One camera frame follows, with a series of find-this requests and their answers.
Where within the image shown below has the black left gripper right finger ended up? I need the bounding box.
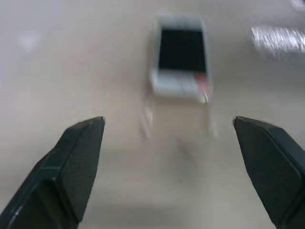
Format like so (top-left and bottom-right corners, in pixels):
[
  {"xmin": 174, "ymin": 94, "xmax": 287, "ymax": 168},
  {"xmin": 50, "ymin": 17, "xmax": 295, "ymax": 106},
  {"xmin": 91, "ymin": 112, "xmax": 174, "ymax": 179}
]
[{"xmin": 233, "ymin": 115, "xmax": 305, "ymax": 229}]

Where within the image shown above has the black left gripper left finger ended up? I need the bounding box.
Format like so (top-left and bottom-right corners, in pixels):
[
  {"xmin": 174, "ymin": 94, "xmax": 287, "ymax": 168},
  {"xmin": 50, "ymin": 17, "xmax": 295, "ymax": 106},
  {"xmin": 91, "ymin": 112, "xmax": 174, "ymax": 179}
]
[{"xmin": 0, "ymin": 116, "xmax": 106, "ymax": 229}]

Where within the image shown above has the clear plastic phone case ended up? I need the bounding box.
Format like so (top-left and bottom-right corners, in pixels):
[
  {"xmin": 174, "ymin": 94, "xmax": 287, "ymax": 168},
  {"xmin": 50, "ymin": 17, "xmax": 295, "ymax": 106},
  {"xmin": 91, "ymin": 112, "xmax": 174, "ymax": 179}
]
[{"xmin": 140, "ymin": 90, "xmax": 219, "ymax": 138}]

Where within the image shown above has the white box with black top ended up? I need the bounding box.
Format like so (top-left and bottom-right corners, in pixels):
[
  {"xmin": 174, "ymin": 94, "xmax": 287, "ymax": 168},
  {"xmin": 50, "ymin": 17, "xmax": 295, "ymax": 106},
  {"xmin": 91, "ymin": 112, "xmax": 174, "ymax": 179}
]
[{"xmin": 150, "ymin": 15, "xmax": 214, "ymax": 103}]

